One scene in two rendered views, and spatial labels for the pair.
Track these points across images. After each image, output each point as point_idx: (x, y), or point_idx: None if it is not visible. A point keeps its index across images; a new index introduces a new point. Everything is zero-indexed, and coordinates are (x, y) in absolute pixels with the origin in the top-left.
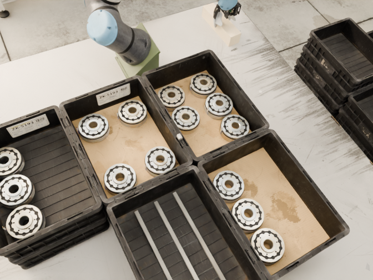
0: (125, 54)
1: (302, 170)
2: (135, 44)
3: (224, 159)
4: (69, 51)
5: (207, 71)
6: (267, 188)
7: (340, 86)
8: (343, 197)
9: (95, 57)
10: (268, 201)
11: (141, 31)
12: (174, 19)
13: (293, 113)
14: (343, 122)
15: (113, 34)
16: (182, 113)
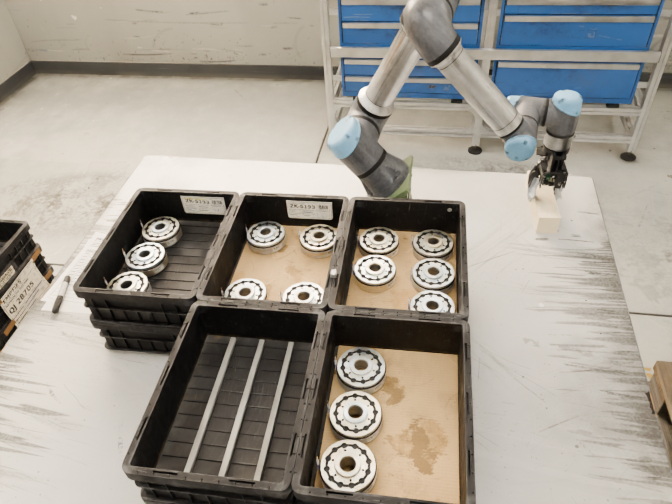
0: (365, 181)
1: (467, 393)
2: (379, 171)
3: (376, 330)
4: (325, 170)
5: (455, 236)
6: (418, 406)
7: None
8: None
9: (348, 185)
10: (404, 423)
11: (399, 161)
12: (481, 178)
13: (575, 356)
14: None
15: (350, 145)
16: (374, 262)
